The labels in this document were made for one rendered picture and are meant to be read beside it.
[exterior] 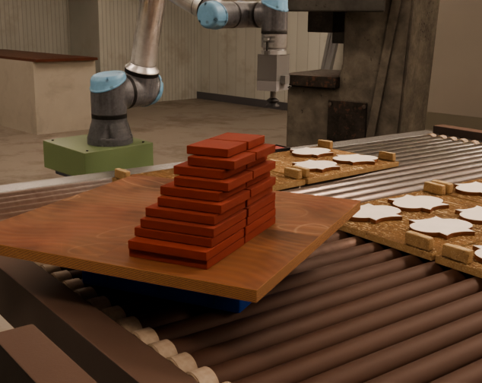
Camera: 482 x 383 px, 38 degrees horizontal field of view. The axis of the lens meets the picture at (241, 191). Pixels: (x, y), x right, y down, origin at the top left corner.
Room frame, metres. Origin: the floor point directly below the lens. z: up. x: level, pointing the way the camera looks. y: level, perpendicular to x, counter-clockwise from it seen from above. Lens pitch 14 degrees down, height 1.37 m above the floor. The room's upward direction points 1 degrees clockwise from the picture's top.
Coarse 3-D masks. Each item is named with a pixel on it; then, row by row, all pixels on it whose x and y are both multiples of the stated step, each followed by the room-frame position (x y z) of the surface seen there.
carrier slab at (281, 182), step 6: (132, 174) 1.95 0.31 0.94; (138, 174) 1.96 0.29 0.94; (144, 174) 1.96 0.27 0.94; (150, 174) 1.96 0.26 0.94; (156, 174) 1.96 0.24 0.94; (162, 174) 1.96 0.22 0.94; (168, 174) 1.96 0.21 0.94; (174, 174) 1.96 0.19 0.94; (270, 174) 1.98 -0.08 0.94; (276, 174) 1.98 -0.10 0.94; (282, 174) 1.98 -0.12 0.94; (114, 180) 1.90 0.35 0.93; (276, 180) 1.90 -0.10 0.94; (282, 180) 1.90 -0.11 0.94; (288, 180) 1.90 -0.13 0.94; (294, 180) 1.90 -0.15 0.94; (300, 180) 1.90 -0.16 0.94; (276, 186) 1.84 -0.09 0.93; (282, 186) 1.86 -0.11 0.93; (288, 186) 1.87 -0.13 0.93; (294, 186) 1.89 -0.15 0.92
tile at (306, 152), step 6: (294, 150) 2.29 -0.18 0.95; (300, 150) 2.29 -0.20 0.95; (306, 150) 2.29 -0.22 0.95; (312, 150) 2.30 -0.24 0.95; (318, 150) 2.30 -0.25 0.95; (324, 150) 2.30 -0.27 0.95; (330, 150) 2.31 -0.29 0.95; (294, 156) 2.25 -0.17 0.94; (300, 156) 2.24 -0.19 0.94; (306, 156) 2.23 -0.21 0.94; (312, 156) 2.24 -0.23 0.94; (318, 156) 2.23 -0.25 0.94; (324, 156) 2.26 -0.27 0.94
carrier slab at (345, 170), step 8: (280, 152) 2.32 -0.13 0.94; (288, 152) 2.32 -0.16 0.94; (336, 152) 2.33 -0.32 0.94; (344, 152) 2.34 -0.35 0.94; (280, 160) 2.18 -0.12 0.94; (288, 160) 2.18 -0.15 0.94; (296, 160) 2.18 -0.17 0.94; (304, 160) 2.18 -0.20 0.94; (328, 160) 2.19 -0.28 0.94; (384, 160) 2.20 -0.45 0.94; (280, 168) 2.06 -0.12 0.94; (344, 168) 2.07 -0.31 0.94; (352, 168) 2.08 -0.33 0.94; (360, 168) 2.08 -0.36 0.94; (368, 168) 2.09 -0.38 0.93; (376, 168) 2.12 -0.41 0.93; (384, 168) 2.14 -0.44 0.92; (312, 176) 1.95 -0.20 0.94; (320, 176) 1.96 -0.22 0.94; (328, 176) 1.98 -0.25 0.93; (336, 176) 2.00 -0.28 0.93; (344, 176) 2.02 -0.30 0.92
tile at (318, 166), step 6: (300, 162) 2.10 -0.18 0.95; (306, 162) 2.10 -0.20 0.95; (312, 162) 2.11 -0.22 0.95; (318, 162) 2.11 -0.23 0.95; (324, 162) 2.11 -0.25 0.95; (330, 162) 2.11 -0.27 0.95; (312, 168) 2.02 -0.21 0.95; (318, 168) 2.02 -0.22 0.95; (324, 168) 2.02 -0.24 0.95; (330, 168) 2.04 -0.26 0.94; (336, 168) 2.05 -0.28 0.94
